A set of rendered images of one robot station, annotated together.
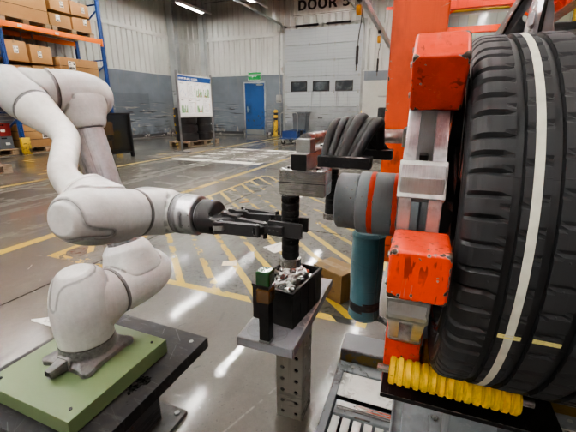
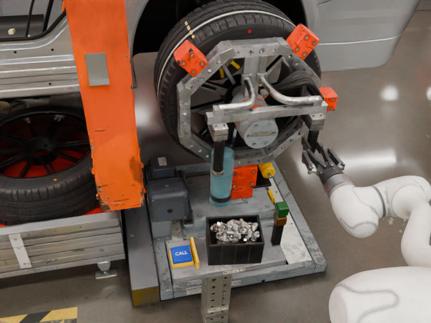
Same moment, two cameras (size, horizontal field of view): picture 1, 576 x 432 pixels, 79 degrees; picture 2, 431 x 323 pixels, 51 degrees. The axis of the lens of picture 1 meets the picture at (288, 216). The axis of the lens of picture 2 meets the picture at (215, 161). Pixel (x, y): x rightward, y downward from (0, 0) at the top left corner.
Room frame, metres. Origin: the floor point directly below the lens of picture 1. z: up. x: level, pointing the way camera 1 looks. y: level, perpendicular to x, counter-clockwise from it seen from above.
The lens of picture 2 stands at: (1.68, 0.83, 1.80)
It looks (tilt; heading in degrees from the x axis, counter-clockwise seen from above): 40 degrees down; 234
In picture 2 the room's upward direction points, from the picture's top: 3 degrees clockwise
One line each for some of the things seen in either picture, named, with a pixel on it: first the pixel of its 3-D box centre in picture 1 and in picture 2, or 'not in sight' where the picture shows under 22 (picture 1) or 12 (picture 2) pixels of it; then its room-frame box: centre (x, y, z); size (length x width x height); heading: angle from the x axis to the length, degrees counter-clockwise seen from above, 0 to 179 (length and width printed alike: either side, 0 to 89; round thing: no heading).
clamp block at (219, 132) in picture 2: not in sight; (217, 127); (0.97, -0.15, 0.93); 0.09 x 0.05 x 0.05; 69
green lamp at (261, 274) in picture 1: (265, 276); (281, 209); (0.82, 0.06, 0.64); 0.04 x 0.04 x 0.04; 69
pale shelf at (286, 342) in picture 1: (291, 307); (225, 253); (1.01, -0.01, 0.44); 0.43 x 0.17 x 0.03; 159
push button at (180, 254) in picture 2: not in sight; (181, 255); (1.17, -0.07, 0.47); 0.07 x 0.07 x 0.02; 69
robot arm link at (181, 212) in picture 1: (192, 214); (338, 188); (0.75, 0.21, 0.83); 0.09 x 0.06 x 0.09; 159
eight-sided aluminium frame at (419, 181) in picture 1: (417, 207); (247, 107); (0.74, -0.28, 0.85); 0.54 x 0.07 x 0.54; 159
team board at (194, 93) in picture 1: (196, 111); not in sight; (9.72, 2.42, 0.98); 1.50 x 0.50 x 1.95; 158
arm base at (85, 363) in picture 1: (82, 347); not in sight; (0.88, 0.61, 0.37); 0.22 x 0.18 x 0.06; 159
